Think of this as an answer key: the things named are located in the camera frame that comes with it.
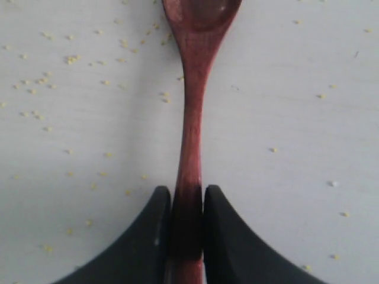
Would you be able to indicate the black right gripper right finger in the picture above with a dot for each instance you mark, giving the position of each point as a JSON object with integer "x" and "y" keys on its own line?
{"x": 233, "y": 253}

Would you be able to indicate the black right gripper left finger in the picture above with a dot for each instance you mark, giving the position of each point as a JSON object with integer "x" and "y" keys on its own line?
{"x": 138, "y": 256}

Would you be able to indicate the dark red wooden spoon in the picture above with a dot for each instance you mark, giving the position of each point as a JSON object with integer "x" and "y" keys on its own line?
{"x": 198, "y": 28}

